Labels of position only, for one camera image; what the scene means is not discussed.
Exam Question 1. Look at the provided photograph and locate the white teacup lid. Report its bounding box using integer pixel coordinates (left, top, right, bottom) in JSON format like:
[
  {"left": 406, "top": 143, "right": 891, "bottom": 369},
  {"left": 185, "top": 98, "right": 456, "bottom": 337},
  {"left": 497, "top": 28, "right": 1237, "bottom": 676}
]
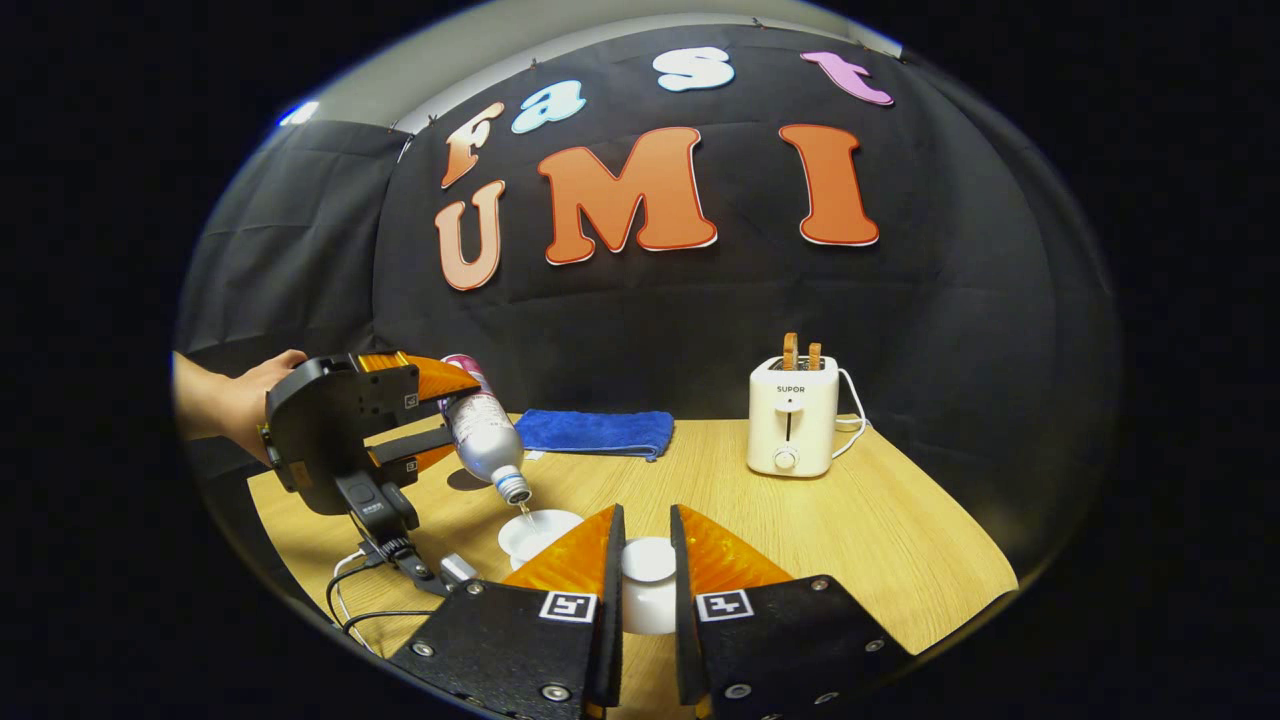
[{"left": 621, "top": 537, "right": 679, "bottom": 636}]

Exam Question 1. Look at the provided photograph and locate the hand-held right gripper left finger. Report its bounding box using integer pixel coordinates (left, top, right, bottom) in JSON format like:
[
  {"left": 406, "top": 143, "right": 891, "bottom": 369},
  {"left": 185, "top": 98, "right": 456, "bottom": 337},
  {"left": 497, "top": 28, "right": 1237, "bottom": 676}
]
[{"left": 388, "top": 503, "right": 626, "bottom": 720}]

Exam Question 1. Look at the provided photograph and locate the black backdrop cloth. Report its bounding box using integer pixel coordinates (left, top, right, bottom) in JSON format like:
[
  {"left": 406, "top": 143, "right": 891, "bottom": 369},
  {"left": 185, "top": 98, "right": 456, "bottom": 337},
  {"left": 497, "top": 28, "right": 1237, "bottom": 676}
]
[{"left": 175, "top": 22, "right": 1121, "bottom": 571}]

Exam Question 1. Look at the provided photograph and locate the black cable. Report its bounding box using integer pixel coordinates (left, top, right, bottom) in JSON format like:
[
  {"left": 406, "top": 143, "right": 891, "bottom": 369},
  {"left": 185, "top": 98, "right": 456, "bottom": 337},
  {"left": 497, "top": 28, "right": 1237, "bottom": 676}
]
[{"left": 325, "top": 545, "right": 441, "bottom": 641}]

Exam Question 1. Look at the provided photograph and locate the white toaster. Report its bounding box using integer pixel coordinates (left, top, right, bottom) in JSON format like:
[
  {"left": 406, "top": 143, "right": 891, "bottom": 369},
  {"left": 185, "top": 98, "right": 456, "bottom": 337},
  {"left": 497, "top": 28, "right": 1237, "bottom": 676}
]
[{"left": 746, "top": 355, "right": 841, "bottom": 478}]

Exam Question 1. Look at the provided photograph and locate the blue towel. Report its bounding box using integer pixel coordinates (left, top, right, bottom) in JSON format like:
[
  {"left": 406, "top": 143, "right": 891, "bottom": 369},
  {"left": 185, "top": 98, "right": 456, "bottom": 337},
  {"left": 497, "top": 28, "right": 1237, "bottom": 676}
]
[{"left": 514, "top": 408, "right": 676, "bottom": 462}]

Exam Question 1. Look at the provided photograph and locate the silver water bottle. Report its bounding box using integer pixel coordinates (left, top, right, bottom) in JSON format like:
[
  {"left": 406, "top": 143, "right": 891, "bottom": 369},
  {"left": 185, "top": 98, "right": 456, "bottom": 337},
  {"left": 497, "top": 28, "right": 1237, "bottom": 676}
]
[{"left": 440, "top": 354, "right": 533, "bottom": 504}]

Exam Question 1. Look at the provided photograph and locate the white teacup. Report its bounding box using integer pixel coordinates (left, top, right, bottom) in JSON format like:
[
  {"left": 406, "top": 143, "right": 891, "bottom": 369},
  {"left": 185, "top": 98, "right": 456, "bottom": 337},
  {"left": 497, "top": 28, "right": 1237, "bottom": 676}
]
[{"left": 498, "top": 508, "right": 586, "bottom": 571}]

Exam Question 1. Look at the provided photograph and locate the white toaster cable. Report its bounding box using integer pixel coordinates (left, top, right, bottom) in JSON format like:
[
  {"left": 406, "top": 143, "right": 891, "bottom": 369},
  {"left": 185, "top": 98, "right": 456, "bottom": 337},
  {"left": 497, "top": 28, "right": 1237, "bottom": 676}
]
[{"left": 835, "top": 368, "right": 869, "bottom": 461}]

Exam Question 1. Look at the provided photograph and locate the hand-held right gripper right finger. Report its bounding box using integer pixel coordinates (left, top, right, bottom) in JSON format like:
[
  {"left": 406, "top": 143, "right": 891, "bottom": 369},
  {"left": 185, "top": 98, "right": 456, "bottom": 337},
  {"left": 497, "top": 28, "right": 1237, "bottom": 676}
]
[{"left": 670, "top": 503, "right": 916, "bottom": 720}]

